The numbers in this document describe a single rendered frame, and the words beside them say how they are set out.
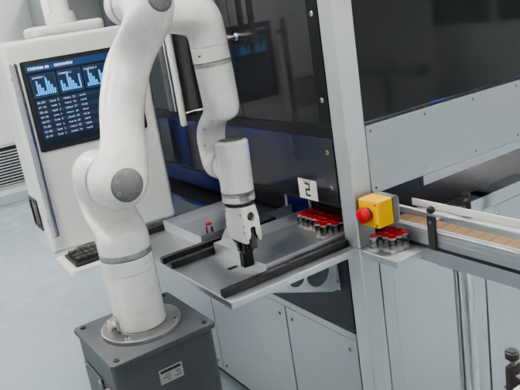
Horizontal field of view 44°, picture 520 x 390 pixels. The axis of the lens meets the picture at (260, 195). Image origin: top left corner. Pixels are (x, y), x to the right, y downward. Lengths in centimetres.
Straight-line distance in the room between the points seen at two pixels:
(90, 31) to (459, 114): 128
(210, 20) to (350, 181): 54
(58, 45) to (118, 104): 96
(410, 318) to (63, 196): 126
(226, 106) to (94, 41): 95
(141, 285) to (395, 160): 76
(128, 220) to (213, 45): 44
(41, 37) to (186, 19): 93
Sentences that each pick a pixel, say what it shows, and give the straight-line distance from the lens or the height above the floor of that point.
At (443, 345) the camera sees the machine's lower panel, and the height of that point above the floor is 46.
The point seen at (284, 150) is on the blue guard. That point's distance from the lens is 187.
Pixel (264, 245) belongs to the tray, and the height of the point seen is 88.
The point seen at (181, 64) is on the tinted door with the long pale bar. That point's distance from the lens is 233.
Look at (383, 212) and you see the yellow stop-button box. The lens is 163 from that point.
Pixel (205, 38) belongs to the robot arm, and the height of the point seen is 149.
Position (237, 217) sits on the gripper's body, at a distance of 159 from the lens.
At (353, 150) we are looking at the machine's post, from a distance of 165.
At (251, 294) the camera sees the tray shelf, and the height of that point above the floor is 88.
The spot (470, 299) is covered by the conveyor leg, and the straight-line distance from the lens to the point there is 175.
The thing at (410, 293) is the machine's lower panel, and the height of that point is 68.
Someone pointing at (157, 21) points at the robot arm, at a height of 154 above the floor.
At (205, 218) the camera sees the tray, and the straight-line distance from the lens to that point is 217.
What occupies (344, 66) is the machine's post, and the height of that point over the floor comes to 136.
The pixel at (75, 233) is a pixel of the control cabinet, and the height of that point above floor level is 86.
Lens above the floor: 153
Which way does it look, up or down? 16 degrees down
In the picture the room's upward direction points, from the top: 9 degrees counter-clockwise
